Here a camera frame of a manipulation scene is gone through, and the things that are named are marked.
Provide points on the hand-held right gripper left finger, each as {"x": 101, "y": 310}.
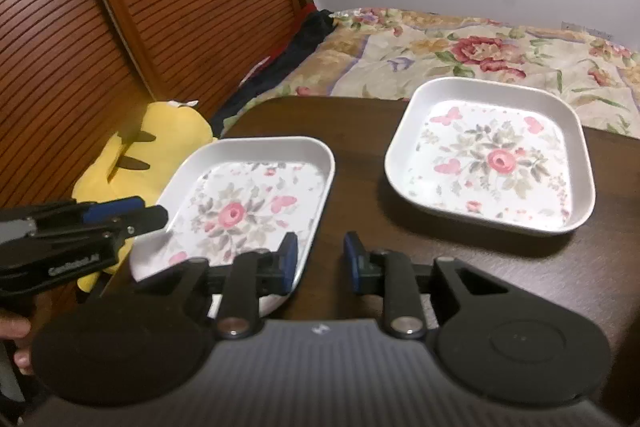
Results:
{"x": 287, "y": 263}

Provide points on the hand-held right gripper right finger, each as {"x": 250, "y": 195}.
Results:
{"x": 352, "y": 259}

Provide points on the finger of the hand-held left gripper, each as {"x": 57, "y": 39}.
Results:
{"x": 115, "y": 208}
{"x": 145, "y": 219}

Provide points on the floral square white plate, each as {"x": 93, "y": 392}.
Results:
{"x": 495, "y": 157}
{"x": 240, "y": 187}

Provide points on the person's left hand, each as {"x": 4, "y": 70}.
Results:
{"x": 15, "y": 329}

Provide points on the yellow plush toy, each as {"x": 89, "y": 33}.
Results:
{"x": 170, "y": 127}

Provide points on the floral blanket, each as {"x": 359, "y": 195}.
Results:
{"x": 400, "y": 57}

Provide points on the dark cloth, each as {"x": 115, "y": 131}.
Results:
{"x": 300, "y": 42}

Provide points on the white wall outlet strip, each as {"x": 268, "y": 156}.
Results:
{"x": 585, "y": 29}

